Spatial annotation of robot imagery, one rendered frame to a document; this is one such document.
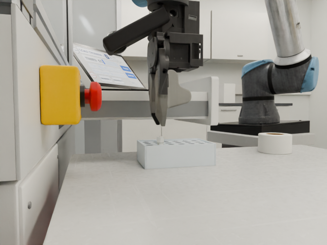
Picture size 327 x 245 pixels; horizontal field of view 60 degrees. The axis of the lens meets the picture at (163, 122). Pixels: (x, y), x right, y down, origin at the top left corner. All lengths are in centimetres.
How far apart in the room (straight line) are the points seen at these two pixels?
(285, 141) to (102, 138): 116
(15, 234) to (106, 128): 140
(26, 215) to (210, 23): 427
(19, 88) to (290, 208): 28
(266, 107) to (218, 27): 340
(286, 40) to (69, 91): 78
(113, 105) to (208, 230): 40
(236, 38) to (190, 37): 402
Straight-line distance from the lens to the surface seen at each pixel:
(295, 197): 36
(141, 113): 61
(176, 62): 48
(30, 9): 33
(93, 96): 38
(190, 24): 50
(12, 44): 27
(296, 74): 104
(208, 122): 65
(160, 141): 49
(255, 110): 108
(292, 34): 101
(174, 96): 46
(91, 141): 166
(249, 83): 110
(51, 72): 36
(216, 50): 434
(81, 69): 146
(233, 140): 105
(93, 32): 245
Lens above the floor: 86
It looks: 3 degrees down
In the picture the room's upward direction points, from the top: straight up
